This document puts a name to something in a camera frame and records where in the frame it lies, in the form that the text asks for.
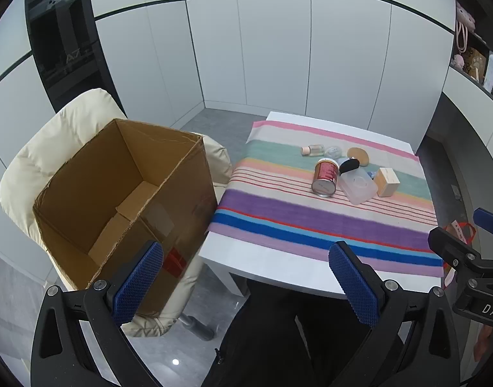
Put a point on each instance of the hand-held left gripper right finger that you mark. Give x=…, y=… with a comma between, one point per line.
x=353, y=286

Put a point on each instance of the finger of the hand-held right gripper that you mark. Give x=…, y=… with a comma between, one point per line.
x=452, y=248
x=488, y=221

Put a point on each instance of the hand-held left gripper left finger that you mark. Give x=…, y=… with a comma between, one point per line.
x=137, y=286

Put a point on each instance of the beige rectangular box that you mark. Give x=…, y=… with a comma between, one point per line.
x=385, y=183

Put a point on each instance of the translucent square plastic container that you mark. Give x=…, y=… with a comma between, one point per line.
x=355, y=187

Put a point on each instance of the brown cardboard box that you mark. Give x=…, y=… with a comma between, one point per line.
x=109, y=177

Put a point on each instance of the red metal can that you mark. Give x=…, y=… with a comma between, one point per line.
x=325, y=175

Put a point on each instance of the small clear jar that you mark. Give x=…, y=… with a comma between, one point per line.
x=334, y=152

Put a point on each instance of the person's right hand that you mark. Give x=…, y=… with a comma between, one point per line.
x=483, y=342

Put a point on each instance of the red plastic bag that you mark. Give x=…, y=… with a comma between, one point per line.
x=466, y=229

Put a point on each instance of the white table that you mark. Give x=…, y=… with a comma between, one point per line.
x=270, y=268

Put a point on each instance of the striped colourful cloth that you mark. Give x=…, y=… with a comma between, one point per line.
x=291, y=217

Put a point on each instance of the person's dark trousers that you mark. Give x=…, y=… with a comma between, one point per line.
x=270, y=330

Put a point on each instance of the black cap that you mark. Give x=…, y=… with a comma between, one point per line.
x=350, y=165

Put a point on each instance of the brown round makeup puff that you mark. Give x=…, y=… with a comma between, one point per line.
x=359, y=155

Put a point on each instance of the small pink-capped bottle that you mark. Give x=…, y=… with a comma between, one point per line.
x=313, y=150

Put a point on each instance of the white spray bottle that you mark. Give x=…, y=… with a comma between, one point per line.
x=491, y=72

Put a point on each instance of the brown printed box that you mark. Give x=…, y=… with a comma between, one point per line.
x=474, y=62

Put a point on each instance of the cream cushioned chair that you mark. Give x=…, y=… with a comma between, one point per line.
x=49, y=141

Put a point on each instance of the pink plush bag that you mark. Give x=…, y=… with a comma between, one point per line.
x=464, y=24

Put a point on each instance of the black glass cabinet door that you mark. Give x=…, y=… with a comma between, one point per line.
x=65, y=48

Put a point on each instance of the wall power outlet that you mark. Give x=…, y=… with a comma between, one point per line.
x=456, y=192

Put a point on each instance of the dark wall shelf unit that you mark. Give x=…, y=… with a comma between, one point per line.
x=484, y=8

